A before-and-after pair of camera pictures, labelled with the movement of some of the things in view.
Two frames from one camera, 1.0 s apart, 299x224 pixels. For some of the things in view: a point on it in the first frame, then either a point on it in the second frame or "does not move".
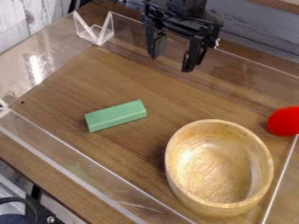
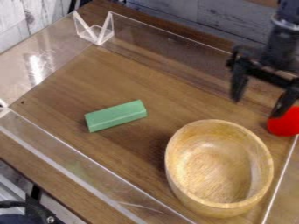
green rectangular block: x=115 y=115 does not move
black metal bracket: x=38 y=213 does not move
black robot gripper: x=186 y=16 → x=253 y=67
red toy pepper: x=284 y=121 does not move
